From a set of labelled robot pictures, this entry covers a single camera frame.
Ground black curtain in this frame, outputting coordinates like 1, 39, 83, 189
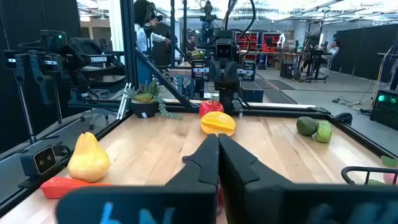
0, 0, 82, 153

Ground red storage shelves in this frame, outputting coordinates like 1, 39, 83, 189
234, 30, 282, 53

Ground pink peach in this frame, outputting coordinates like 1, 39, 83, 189
381, 155, 398, 185

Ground red apple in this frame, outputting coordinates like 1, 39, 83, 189
198, 99, 225, 118

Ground black robot workstation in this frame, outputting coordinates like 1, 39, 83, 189
279, 30, 330, 84

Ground silver bracket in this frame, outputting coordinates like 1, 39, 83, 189
116, 82, 132, 121

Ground yellow bell pepper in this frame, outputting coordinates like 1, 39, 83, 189
200, 111, 237, 137

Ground yellow hanging cable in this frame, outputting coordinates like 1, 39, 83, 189
368, 45, 394, 108

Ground red chili pepper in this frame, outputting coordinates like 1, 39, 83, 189
39, 176, 110, 200

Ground black frame clamp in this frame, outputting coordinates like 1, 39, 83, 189
331, 111, 354, 126

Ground light green avocado half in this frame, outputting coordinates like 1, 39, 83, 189
315, 119, 333, 144

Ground black table-level camera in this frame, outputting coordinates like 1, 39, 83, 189
19, 143, 72, 187

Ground dark green avocado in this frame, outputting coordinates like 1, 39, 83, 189
295, 116, 318, 137

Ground black computer case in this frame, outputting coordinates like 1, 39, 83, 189
369, 89, 398, 131

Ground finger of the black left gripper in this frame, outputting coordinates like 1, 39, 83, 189
223, 60, 239, 83
208, 60, 224, 83

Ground black wire basket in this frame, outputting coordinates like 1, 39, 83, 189
340, 166, 398, 186

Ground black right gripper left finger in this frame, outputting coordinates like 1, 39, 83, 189
55, 133, 220, 224

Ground black floor cable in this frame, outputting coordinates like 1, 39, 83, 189
331, 95, 374, 116

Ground black floor mat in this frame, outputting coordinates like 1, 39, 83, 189
241, 78, 298, 105

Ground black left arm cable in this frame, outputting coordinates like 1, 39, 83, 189
223, 0, 257, 57

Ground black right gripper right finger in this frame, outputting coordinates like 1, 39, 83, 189
218, 133, 398, 224

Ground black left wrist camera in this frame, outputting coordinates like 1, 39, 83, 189
215, 39, 233, 60

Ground black partition wall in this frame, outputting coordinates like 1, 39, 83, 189
330, 24, 398, 82

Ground potted succulent plant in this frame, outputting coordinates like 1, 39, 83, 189
123, 80, 183, 121

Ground person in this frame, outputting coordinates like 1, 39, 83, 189
323, 39, 341, 68
132, 0, 172, 67
185, 34, 199, 54

